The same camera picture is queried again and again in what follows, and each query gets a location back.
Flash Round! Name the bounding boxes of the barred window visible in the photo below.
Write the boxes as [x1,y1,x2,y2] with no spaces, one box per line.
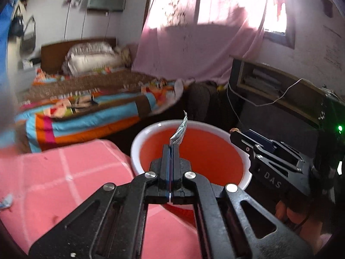
[151,0,295,50]

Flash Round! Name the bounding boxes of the black handbag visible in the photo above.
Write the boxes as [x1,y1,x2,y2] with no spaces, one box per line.
[11,8,25,37]

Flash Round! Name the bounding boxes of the blue dotted wardrobe cover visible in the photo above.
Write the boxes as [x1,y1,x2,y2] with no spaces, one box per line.
[0,0,20,72]

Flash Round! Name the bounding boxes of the dark wooden desk hutch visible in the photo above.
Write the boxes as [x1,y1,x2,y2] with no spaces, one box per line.
[230,56,335,130]

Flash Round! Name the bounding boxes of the pale blue wrapper scrap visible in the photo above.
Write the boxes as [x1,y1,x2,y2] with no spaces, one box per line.
[0,194,13,211]

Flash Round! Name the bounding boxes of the brown wooden headboard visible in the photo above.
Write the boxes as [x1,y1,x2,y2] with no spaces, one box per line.
[41,37,117,73]

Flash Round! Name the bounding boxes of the colourful patchwork quilt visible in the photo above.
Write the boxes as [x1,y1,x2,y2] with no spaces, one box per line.
[15,69,194,153]

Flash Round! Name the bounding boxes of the brown white handbag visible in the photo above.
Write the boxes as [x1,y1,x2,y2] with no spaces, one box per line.
[22,16,37,53]

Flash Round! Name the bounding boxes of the cream pillow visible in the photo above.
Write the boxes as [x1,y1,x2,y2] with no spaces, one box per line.
[63,53,123,76]

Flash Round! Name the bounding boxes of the stack of papers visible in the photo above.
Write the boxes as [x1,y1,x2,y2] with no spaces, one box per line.
[241,69,283,95]

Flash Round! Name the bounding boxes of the floral pillow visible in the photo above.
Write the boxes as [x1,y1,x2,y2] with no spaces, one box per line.
[66,42,115,57]

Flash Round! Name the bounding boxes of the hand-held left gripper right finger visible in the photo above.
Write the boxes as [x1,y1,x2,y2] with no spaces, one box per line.
[170,144,314,259]

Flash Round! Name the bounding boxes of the orange trash bin white rim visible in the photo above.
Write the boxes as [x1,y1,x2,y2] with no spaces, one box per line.
[131,119,252,223]

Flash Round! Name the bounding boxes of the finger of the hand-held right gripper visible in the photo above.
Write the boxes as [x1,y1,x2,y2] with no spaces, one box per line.
[246,129,306,169]
[230,132,301,173]

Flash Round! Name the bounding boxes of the silver foil wrapper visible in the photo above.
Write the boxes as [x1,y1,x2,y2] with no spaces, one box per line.
[169,111,188,145]

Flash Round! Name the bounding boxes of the beige clothes pile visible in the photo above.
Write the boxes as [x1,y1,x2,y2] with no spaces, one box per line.
[114,44,139,66]

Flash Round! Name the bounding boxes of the wall mounted television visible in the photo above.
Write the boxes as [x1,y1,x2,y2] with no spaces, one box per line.
[87,0,127,13]

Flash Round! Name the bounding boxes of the pink hanging sheet curtain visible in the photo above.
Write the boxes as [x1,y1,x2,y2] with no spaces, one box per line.
[132,0,270,85]

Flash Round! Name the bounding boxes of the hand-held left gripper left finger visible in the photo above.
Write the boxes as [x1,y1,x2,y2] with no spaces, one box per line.
[28,144,172,259]

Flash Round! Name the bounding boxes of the person's right hand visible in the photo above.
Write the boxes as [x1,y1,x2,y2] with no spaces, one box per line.
[275,201,326,238]

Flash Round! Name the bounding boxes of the pink plaid cloth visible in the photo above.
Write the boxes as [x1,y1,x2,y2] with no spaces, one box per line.
[0,139,205,259]

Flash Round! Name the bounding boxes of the white cable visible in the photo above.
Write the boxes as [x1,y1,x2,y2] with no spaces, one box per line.
[226,78,313,106]

